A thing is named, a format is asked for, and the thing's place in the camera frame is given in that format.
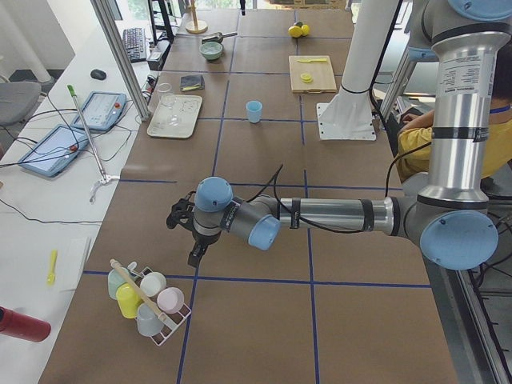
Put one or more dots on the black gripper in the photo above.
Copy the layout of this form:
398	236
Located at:
202	241

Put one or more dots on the white cup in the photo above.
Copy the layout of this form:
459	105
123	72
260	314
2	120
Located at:
152	284

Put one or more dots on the pink cup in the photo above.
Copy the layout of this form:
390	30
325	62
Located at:
170	300

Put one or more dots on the mint green cup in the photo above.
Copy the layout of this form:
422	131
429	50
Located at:
114	281

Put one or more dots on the yellow cup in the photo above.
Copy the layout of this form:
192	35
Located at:
128	301

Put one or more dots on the grey cup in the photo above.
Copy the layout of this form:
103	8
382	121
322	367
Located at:
147	321

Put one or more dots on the light blue cup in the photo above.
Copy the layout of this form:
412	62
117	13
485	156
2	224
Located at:
254	111

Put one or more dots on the lemon slices on board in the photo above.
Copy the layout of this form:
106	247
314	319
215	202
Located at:
306	77

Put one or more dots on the wooden cup tree stand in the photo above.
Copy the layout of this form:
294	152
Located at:
195	25

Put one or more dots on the yellow lemon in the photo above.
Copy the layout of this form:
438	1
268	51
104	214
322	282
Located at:
295	31
305	30

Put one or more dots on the reacher grabber stick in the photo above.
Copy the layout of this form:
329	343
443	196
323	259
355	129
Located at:
105	178

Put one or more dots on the cream bear tray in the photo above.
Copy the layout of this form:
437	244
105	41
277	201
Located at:
187	107

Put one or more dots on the wine glass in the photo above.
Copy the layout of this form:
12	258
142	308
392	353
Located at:
167	98

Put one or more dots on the blue teach pendant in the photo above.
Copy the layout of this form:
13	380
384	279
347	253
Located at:
102	110
54	152

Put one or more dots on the grey folded cloth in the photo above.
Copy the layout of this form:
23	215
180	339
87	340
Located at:
192	82

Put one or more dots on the small yellow plastic spoon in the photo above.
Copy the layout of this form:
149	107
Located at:
51	276

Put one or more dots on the black computer mouse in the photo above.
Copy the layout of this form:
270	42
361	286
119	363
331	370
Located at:
98	74

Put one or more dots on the green bowl with ice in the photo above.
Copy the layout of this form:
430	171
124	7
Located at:
211	50

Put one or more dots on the metal ice scoop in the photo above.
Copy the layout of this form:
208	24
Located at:
218	37

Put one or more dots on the black keyboard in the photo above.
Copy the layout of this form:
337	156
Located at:
134	43

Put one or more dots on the bamboo cutting board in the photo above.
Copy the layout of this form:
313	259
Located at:
322	73

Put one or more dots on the red thermos bottle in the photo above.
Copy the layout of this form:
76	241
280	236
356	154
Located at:
23	326

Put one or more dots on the yellow plastic knife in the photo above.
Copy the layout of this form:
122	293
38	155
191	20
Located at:
312	60

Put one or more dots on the person in yellow shirt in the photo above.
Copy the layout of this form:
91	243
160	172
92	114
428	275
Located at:
414	155

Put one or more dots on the white wire cup rack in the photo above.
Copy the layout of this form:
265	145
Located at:
171	321

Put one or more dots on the aluminium frame post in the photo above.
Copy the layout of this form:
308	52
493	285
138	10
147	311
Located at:
106	20

